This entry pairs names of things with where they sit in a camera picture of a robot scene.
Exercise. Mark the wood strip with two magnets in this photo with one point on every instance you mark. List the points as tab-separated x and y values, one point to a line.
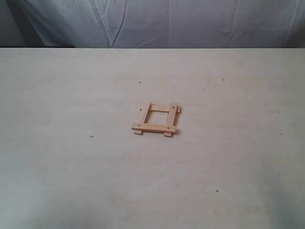
154	128

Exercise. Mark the horizontal plain wood strip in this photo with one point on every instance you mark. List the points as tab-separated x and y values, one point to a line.
160	109

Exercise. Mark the white backdrop cloth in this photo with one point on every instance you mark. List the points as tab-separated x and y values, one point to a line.
153	23

